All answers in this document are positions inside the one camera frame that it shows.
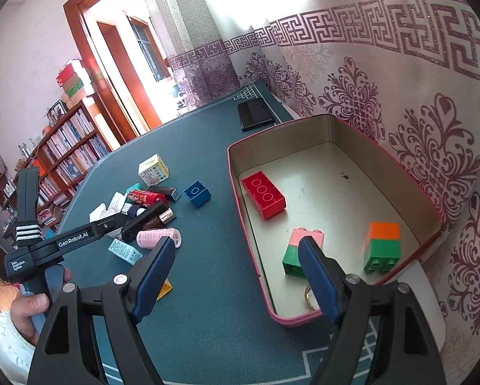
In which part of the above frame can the green cardboard box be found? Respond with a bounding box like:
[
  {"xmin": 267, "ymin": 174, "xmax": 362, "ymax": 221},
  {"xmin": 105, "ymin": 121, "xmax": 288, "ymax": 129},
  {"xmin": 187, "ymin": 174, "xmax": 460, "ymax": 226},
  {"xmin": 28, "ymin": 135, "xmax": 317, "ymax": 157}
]
[{"xmin": 62, "ymin": 76, "xmax": 94, "ymax": 95}]

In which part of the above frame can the person's left hand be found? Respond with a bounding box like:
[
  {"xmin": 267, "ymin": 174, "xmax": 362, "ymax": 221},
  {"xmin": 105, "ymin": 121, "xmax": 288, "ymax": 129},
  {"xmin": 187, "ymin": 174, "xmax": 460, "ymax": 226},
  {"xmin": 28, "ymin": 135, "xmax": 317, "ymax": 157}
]
[{"xmin": 8, "ymin": 293, "xmax": 51, "ymax": 346}]

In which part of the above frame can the pink rimmed cardboard box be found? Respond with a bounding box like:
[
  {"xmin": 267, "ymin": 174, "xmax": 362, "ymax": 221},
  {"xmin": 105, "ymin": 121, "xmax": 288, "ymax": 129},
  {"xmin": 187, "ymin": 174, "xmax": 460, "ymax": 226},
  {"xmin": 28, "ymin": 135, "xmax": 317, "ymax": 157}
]
[{"xmin": 227, "ymin": 114, "xmax": 444, "ymax": 327}]

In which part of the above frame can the small wooden shelf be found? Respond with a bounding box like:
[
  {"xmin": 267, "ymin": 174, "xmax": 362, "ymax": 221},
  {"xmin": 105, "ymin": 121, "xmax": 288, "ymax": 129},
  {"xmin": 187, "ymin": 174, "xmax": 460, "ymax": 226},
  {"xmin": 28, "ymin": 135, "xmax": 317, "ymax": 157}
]
[{"xmin": 0, "ymin": 156, "xmax": 18, "ymax": 209}]

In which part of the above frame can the black tube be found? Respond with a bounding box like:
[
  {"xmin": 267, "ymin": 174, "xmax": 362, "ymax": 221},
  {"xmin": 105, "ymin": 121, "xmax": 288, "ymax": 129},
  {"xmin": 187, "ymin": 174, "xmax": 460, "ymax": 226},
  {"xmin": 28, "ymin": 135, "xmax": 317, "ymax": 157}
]
[{"xmin": 148, "ymin": 185, "xmax": 179, "ymax": 202}]

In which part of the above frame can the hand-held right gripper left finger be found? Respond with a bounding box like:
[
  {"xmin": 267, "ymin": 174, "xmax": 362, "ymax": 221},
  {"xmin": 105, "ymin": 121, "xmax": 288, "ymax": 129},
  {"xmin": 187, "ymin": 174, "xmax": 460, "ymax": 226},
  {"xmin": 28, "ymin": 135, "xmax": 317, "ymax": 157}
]
[{"xmin": 27, "ymin": 236, "xmax": 176, "ymax": 385}]

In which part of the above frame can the beige cardboard box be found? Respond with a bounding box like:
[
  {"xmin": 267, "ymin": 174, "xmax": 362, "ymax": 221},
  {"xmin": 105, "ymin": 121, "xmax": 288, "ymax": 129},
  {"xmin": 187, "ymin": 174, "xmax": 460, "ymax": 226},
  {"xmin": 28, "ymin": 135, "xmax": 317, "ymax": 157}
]
[{"xmin": 65, "ymin": 88, "xmax": 98, "ymax": 107}]

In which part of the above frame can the person's left forearm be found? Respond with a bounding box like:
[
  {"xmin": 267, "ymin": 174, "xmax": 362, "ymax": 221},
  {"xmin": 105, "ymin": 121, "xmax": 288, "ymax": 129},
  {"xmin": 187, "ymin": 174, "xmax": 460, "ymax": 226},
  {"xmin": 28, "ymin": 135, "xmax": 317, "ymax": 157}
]
[{"xmin": 0, "ymin": 285, "xmax": 38, "ymax": 385}]

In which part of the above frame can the wooden bookshelf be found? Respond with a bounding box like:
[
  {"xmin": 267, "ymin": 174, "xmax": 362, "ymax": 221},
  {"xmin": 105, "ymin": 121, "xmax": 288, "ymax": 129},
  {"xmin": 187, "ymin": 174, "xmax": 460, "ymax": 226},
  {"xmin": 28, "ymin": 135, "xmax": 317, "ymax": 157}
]
[{"xmin": 0, "ymin": 100, "xmax": 112, "ymax": 225}]

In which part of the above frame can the white cup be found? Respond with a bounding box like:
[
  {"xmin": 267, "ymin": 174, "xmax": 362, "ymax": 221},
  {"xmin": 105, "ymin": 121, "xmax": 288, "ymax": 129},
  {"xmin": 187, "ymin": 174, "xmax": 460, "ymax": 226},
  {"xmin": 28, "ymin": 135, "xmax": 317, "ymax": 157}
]
[{"xmin": 109, "ymin": 192, "xmax": 127, "ymax": 214}]

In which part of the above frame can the brown cosmetic tube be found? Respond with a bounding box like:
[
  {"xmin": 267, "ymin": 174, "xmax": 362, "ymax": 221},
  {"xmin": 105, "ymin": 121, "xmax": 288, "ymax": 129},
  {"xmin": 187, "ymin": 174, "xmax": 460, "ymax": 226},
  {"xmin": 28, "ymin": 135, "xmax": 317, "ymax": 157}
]
[{"xmin": 148, "ymin": 208, "xmax": 176, "ymax": 229}]

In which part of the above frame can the gold key ring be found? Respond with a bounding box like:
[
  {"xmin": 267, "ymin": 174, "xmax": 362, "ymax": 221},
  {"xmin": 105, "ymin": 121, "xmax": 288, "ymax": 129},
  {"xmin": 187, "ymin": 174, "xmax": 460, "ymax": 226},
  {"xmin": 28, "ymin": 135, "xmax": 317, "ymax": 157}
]
[{"xmin": 303, "ymin": 285, "xmax": 321, "ymax": 310}]

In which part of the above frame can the yellow and white medicine box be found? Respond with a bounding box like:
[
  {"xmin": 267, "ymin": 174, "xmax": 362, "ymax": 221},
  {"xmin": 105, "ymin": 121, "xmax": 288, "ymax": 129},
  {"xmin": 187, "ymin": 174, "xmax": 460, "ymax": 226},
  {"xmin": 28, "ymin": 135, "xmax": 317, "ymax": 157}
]
[{"xmin": 138, "ymin": 153, "xmax": 170, "ymax": 187}]

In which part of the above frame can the black phone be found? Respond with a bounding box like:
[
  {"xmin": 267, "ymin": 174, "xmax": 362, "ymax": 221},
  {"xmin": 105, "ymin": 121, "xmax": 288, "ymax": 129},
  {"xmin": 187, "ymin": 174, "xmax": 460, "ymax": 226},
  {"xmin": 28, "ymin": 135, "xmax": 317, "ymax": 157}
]
[{"xmin": 237, "ymin": 98, "xmax": 275, "ymax": 132}]

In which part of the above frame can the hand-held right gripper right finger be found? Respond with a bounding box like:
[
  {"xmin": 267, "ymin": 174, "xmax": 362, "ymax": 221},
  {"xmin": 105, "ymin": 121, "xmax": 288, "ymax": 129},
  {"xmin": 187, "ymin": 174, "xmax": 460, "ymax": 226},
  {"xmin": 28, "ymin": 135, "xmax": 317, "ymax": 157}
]
[{"xmin": 298, "ymin": 236, "xmax": 451, "ymax": 385}]

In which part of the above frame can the blue building block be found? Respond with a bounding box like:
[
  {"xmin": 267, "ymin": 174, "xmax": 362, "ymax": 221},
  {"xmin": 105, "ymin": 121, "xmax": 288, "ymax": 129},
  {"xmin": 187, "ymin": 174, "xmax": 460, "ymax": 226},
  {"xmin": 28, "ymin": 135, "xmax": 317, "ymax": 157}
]
[{"xmin": 183, "ymin": 181, "xmax": 212, "ymax": 208}]

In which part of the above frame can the orange and green building block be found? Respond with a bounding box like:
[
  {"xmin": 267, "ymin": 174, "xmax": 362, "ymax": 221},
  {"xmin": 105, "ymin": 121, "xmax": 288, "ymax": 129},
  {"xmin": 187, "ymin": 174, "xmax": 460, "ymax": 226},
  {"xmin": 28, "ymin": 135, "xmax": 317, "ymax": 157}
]
[{"xmin": 363, "ymin": 222, "xmax": 401, "ymax": 274}]

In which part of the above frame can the pink and green building block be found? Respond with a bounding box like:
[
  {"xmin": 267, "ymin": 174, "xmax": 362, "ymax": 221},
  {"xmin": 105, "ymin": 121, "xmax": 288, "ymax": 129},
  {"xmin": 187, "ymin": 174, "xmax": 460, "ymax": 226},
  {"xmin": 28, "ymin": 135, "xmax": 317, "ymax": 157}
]
[{"xmin": 282, "ymin": 228, "xmax": 326, "ymax": 278}]

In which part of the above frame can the purple patterned curtain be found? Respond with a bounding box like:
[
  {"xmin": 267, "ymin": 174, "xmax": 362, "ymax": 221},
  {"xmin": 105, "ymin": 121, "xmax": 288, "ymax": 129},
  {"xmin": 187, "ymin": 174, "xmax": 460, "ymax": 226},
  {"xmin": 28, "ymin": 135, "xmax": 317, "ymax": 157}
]
[{"xmin": 140, "ymin": 0, "xmax": 241, "ymax": 109}]

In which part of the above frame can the red building block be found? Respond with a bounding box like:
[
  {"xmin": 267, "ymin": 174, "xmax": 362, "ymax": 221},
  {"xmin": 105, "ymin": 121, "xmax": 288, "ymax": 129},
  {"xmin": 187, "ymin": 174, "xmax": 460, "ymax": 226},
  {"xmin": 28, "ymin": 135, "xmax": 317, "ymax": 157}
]
[{"xmin": 241, "ymin": 172, "xmax": 286, "ymax": 220}]

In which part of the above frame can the red printed can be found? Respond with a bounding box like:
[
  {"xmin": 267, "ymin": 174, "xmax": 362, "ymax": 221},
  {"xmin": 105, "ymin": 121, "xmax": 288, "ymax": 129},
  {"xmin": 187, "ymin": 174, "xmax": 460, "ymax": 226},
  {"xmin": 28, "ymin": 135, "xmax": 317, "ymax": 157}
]
[{"xmin": 128, "ymin": 188, "xmax": 166, "ymax": 209}]

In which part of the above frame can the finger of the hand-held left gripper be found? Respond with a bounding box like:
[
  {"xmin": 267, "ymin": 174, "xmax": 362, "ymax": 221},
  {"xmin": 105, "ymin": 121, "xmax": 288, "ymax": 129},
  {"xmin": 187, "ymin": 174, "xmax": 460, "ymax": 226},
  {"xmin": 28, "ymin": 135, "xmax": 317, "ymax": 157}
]
[{"xmin": 89, "ymin": 213, "xmax": 127, "ymax": 236}]

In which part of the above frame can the yellow card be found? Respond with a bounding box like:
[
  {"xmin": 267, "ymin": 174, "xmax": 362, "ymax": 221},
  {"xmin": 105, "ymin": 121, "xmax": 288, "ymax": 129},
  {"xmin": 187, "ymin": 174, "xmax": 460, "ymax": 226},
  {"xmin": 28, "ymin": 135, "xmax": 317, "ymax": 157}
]
[{"xmin": 156, "ymin": 278, "xmax": 173, "ymax": 301}]

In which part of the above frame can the photo frame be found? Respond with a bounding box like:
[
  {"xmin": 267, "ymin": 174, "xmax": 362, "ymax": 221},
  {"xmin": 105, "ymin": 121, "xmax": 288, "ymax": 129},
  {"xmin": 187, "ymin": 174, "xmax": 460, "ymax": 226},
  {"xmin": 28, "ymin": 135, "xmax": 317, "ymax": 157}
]
[{"xmin": 47, "ymin": 102, "xmax": 68, "ymax": 123}]

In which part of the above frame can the black comb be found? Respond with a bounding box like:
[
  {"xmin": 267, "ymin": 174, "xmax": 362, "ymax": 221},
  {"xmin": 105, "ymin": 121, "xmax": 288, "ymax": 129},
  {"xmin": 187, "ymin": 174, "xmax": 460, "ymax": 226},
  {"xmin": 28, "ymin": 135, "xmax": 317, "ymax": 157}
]
[{"xmin": 121, "ymin": 202, "xmax": 164, "ymax": 242}]

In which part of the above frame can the green desktop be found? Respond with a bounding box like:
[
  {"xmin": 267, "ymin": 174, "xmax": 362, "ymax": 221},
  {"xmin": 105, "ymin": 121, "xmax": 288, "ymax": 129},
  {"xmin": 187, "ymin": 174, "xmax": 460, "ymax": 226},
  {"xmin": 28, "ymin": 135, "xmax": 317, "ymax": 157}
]
[{"xmin": 56, "ymin": 80, "xmax": 385, "ymax": 385}]

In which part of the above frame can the light blue packet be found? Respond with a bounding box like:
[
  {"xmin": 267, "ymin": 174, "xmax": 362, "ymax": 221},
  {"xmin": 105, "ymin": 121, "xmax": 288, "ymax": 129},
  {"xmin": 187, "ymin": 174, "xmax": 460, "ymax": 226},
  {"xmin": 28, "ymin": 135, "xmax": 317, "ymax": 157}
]
[{"xmin": 108, "ymin": 238, "xmax": 141, "ymax": 265}]

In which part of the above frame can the wooden door frame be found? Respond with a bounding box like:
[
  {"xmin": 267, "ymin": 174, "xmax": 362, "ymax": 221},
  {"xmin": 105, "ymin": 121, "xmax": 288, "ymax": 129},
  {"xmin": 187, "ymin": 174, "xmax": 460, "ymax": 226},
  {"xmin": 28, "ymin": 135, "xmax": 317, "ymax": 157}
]
[{"xmin": 64, "ymin": 0, "xmax": 164, "ymax": 145}]

